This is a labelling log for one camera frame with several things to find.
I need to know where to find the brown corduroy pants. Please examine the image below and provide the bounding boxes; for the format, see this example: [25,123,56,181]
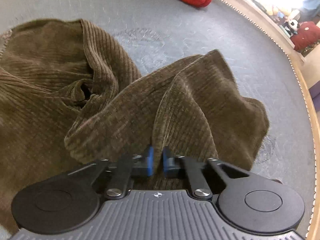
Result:
[1,19,269,234]

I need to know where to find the panda plush toy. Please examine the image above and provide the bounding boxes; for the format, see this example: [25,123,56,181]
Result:
[283,19,300,37]

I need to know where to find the dark red cushion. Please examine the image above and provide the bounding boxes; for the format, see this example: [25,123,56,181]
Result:
[291,21,320,51]

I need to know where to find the wooden bed frame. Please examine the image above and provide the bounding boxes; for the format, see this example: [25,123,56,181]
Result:
[0,0,320,240]

